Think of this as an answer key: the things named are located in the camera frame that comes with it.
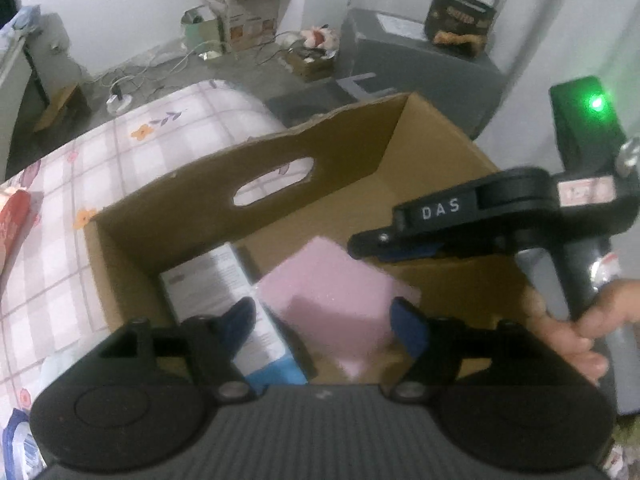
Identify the large cardboard box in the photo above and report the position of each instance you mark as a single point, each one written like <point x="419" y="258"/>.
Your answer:
<point x="200" y="185"/>

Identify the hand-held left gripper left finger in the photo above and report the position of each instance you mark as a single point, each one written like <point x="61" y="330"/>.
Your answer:
<point x="241" y="321"/>

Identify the person's right hand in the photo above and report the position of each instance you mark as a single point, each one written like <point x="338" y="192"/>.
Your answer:
<point x="600" y="310"/>

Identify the white round plug adapter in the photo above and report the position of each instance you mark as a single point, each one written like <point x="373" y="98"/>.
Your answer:
<point x="119" y="100"/>

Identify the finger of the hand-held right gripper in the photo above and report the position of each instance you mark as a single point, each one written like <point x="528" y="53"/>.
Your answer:
<point x="372" y="245"/>

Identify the white bed frame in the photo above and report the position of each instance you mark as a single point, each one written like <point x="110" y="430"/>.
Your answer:
<point x="15" y="75"/>

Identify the light grey cabinet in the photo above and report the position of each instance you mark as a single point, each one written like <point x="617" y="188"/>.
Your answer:
<point x="55" y="50"/>

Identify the dark grey cabinet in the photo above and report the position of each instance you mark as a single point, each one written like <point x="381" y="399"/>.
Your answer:
<point x="415" y="70"/>

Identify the bed with checked floral sheet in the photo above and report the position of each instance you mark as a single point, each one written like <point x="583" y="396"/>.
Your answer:
<point x="125" y="160"/>

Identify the red soft packet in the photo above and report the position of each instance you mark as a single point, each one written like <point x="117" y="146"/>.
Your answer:
<point x="12" y="225"/>

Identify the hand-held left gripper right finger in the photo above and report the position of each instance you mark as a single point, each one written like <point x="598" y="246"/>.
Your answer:
<point x="407" y="326"/>

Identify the dark brown snack box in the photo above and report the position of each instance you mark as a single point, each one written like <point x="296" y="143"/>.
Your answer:
<point x="457" y="17"/>

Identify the blue and white packet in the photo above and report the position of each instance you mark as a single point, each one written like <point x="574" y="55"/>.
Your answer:
<point x="20" y="445"/>

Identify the small cardboard box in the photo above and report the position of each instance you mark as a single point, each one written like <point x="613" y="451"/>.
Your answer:
<point x="307" y="65"/>

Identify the mint green bin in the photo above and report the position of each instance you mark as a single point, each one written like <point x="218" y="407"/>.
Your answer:
<point x="200" y="30"/>

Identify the plush toy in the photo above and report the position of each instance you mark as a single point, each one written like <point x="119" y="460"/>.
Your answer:
<point x="320" y="37"/>

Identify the flat cardboard piece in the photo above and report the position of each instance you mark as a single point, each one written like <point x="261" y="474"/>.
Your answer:
<point x="60" y="107"/>

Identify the pink foam sheet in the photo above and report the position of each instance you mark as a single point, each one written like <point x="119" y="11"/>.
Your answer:
<point x="325" y="285"/>

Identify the white printed booklet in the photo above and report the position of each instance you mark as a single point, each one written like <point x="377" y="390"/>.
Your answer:
<point x="210" y="280"/>

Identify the printed cardboard box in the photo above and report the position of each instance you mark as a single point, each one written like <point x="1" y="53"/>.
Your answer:
<point x="245" y="20"/>

